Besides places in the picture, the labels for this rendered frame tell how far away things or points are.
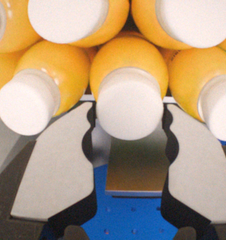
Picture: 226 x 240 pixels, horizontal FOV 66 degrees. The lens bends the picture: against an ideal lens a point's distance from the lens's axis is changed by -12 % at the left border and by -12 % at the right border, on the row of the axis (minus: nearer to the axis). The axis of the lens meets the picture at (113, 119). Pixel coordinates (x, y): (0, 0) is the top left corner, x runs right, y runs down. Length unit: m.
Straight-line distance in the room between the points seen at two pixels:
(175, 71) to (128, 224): 0.17
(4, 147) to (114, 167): 0.56
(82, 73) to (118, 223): 0.17
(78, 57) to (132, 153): 0.14
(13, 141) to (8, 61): 0.58
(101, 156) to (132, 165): 0.12
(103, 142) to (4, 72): 0.20
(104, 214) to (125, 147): 0.09
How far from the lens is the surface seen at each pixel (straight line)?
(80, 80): 0.16
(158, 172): 0.23
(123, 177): 0.22
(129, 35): 0.18
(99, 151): 0.34
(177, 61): 0.17
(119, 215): 0.24
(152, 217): 0.24
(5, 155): 0.70
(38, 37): 0.18
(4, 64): 0.19
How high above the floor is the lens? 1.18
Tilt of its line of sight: 58 degrees down
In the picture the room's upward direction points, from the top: 174 degrees counter-clockwise
